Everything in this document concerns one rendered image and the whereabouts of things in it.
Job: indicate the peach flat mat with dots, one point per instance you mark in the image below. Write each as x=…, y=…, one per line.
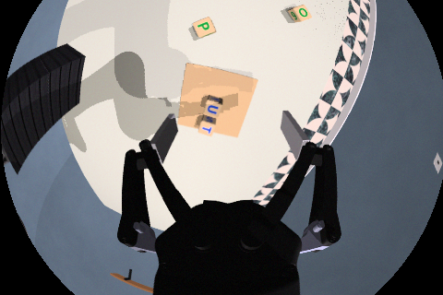
x=201, y=81

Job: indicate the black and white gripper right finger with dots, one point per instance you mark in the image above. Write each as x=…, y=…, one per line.
x=324, y=227

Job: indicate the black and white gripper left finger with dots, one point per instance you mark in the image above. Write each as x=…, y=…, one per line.
x=134, y=228

